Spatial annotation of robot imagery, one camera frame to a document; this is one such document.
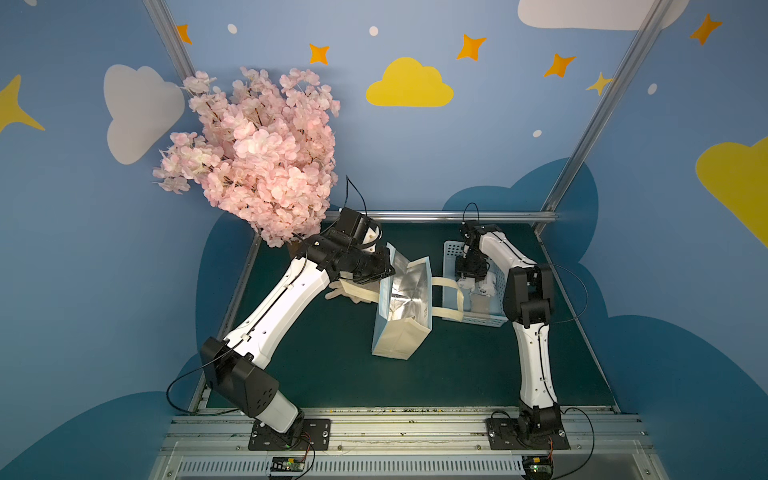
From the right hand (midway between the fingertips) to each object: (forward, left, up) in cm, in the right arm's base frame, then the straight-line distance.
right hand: (468, 275), depth 106 cm
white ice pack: (-10, -3, +1) cm, 11 cm away
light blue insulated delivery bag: (-17, +22, +1) cm, 28 cm away
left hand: (-19, +26, +27) cm, 42 cm away
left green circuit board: (-59, +50, -1) cm, 77 cm away
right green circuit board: (-56, -12, -4) cm, 57 cm away
